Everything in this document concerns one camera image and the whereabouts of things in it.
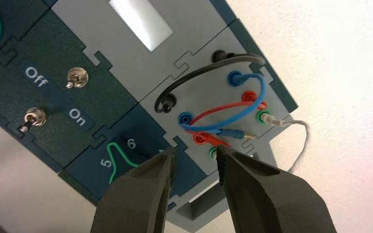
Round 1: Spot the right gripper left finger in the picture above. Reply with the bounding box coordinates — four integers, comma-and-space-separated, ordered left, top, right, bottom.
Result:
90, 147, 176, 233

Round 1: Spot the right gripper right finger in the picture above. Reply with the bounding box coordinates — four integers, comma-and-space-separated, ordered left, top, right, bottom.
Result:
216, 145, 338, 233

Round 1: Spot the red jumper wire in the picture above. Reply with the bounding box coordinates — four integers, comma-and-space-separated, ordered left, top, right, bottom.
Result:
186, 91, 268, 149

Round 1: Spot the green teardrop rotary knob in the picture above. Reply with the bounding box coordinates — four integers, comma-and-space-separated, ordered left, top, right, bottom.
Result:
107, 142, 142, 187

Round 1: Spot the dark teal grey control box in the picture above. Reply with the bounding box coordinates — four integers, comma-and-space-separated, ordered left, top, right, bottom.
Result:
0, 0, 299, 231

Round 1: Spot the white display window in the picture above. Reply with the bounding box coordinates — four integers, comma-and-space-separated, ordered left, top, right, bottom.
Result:
108, 0, 173, 52

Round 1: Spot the blue jumper wire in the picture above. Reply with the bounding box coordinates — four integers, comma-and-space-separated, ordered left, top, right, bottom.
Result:
180, 71, 268, 141

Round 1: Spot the white jumper wire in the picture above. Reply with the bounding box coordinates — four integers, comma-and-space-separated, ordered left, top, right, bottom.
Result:
260, 114, 310, 173

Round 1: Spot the metal toggle switch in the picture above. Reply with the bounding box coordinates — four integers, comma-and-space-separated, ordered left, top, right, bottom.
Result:
66, 67, 89, 89
19, 107, 48, 133

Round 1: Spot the black jumper wire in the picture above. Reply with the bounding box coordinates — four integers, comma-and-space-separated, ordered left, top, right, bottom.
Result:
154, 50, 266, 114

